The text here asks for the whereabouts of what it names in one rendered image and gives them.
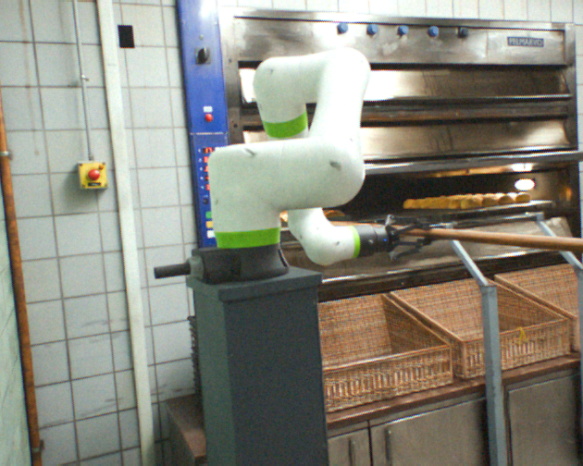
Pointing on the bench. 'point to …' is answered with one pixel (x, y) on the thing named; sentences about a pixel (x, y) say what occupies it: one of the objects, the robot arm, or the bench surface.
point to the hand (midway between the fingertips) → (429, 233)
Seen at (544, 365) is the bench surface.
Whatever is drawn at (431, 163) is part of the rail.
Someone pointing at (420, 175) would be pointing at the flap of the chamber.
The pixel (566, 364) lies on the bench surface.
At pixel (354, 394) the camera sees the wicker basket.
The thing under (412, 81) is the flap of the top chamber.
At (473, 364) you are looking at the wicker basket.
